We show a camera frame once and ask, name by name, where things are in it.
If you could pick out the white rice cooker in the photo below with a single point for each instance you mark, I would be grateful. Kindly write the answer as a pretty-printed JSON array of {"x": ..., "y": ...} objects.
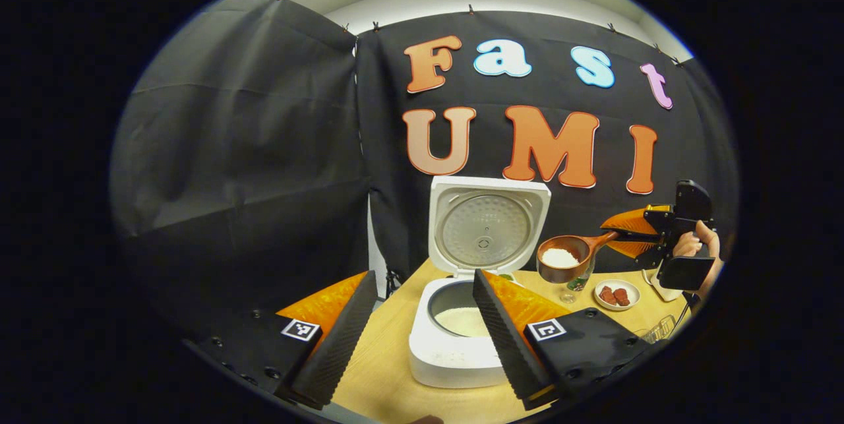
[{"x": 448, "y": 361}]

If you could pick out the scooped white rice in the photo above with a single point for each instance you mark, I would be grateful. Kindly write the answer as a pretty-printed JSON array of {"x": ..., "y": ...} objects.
[{"x": 560, "y": 258}]

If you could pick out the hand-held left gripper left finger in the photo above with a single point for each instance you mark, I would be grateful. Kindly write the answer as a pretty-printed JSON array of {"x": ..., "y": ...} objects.
[{"x": 343, "y": 351}]

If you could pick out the red meat piece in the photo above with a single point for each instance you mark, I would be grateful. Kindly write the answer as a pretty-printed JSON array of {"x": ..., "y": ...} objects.
[
  {"x": 622, "y": 297},
  {"x": 607, "y": 295}
]

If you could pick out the brown wooden spoon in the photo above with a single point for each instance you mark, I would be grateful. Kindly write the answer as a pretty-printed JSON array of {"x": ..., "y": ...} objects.
[{"x": 597, "y": 241}]

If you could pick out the black backdrop cloth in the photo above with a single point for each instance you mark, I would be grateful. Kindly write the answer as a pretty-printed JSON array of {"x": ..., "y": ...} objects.
[{"x": 231, "y": 147}]

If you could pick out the white round plate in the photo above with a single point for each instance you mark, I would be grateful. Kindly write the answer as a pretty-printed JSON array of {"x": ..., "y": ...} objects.
[{"x": 634, "y": 292}]

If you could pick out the clear water bottle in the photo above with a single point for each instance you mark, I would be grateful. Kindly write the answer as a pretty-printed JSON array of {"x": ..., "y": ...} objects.
[{"x": 577, "y": 289}]

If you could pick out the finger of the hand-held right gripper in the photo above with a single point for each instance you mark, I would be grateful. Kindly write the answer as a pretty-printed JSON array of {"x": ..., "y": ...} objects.
[
  {"x": 636, "y": 221},
  {"x": 643, "y": 249}
]

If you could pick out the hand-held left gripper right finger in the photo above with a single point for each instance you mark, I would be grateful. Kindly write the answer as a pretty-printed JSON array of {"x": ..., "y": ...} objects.
[{"x": 504, "y": 345}]

